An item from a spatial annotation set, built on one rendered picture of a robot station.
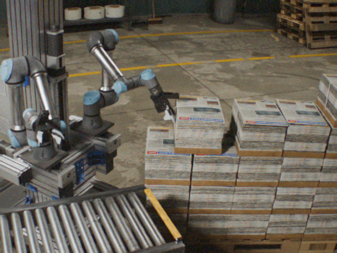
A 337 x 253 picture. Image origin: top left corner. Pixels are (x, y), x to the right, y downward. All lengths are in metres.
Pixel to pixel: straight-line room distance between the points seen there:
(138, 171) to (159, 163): 1.33
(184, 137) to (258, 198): 0.68
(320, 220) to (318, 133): 0.73
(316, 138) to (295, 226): 0.72
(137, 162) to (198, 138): 1.59
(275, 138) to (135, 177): 1.63
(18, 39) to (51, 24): 0.24
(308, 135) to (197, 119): 0.71
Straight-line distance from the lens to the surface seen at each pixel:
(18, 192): 3.48
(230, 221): 3.02
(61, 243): 2.08
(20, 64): 2.39
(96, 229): 2.14
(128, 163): 4.14
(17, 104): 2.47
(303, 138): 2.76
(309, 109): 2.97
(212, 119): 2.61
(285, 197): 2.98
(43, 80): 2.40
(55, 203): 2.32
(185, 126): 2.59
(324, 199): 3.09
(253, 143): 2.69
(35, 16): 2.59
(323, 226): 3.25
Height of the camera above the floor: 2.19
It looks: 27 degrees down
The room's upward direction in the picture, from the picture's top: 3 degrees clockwise
